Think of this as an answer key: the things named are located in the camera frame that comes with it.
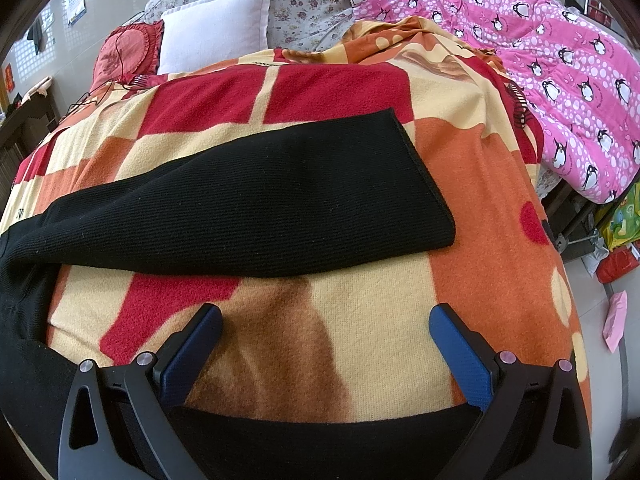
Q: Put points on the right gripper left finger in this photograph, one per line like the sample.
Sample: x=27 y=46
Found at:
x=150 y=384

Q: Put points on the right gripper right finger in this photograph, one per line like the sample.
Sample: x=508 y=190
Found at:
x=533 y=422

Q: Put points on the black knit pants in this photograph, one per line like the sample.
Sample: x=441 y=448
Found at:
x=311 y=198

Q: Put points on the red orange yellow blanket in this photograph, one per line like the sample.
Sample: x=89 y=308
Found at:
x=347 y=345

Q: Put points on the dark wooden desk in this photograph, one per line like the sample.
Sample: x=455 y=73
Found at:
x=20 y=135

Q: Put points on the pink penguin quilt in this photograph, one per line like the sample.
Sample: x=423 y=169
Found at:
x=580 y=82

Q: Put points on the red frilled pillow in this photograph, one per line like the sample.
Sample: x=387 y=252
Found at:
x=130 y=51

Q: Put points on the white pillow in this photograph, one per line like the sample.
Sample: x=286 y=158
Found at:
x=205 y=32

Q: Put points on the dark hanging garment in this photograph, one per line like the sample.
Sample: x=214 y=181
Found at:
x=37 y=36

